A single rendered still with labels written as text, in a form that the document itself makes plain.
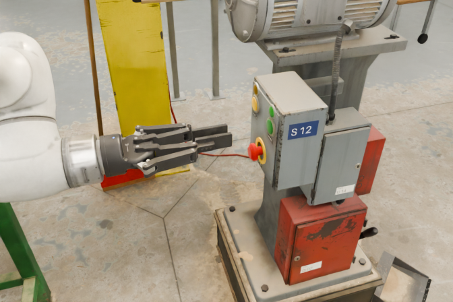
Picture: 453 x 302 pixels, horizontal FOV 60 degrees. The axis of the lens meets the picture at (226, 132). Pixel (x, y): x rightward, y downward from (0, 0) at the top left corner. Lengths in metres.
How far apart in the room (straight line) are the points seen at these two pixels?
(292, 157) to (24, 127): 0.49
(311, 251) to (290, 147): 0.60
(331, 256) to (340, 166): 0.38
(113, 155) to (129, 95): 1.35
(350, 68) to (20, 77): 0.77
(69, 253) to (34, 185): 1.34
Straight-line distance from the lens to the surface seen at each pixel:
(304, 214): 1.24
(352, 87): 1.13
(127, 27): 1.89
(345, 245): 1.39
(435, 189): 2.46
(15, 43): 0.77
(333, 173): 1.14
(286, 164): 0.81
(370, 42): 1.08
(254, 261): 1.52
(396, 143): 2.71
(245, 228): 1.61
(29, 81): 0.71
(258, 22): 0.89
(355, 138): 1.09
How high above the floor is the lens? 1.52
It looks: 36 degrees down
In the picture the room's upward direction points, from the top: straight up
